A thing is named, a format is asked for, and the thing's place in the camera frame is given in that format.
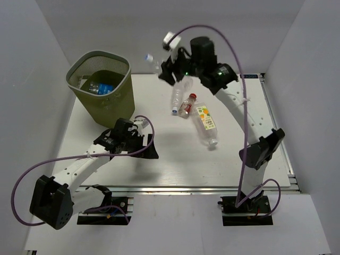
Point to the clear bottle blue-white cap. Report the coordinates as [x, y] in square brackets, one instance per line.
[179, 89]

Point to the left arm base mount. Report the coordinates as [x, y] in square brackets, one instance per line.
[115, 213]

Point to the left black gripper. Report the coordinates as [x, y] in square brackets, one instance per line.
[151, 153]

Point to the aluminium table edge rail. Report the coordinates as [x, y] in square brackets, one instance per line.
[293, 188]

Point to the blue label blue cap bottle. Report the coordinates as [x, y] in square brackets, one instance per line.
[100, 88]

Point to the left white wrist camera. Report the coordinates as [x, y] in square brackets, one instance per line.
[141, 123]

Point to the blue corner label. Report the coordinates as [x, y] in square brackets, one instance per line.
[251, 76]

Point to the orange label white cap bottle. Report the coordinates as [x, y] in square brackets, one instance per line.
[205, 124]

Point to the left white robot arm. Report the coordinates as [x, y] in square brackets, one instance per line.
[56, 199]

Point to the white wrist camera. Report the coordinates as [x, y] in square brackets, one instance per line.
[171, 44]
[141, 123]

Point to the green mesh waste bin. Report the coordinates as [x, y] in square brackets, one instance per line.
[103, 67]

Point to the clear bottle white cap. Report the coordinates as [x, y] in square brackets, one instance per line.
[153, 64]

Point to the red cap red label bottle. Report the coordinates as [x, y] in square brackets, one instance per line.
[186, 106]

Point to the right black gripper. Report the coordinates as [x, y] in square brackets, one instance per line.
[170, 66]

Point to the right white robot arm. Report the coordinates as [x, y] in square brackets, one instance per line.
[260, 140]

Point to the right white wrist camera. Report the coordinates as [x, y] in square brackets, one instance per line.
[171, 44]

